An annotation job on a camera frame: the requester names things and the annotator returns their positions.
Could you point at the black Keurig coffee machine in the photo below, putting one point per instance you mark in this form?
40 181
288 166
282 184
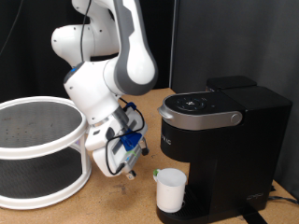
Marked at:
243 161

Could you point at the grey partition panel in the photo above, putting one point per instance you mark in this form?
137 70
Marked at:
218 37

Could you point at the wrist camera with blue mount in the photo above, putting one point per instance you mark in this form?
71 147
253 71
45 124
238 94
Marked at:
130 140

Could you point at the white two-tier turntable shelf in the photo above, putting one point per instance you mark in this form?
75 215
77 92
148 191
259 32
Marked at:
46 146

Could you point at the black backdrop curtain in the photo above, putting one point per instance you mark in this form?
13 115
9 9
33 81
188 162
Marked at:
31 62

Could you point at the white mug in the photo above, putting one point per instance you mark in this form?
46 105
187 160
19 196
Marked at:
169 193

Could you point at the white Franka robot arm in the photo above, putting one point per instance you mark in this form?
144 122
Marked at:
93 90

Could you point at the black drip tray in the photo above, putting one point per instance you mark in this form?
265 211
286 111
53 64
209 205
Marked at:
193 211

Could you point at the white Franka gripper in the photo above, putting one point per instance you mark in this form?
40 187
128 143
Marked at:
101 155

